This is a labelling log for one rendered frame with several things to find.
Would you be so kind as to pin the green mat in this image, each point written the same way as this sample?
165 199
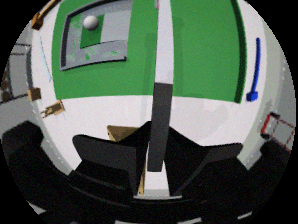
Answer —
206 53

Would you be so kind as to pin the white golf ball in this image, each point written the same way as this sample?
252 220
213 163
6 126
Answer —
91 23

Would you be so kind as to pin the blue golf putter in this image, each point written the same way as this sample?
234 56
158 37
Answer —
251 96

